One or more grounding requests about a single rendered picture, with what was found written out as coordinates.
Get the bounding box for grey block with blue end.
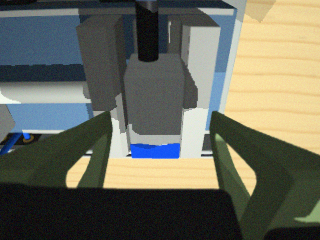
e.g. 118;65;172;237
124;53;185;159

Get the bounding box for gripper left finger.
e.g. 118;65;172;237
0;111;113;188

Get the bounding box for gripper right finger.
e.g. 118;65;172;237
209;111;320;240

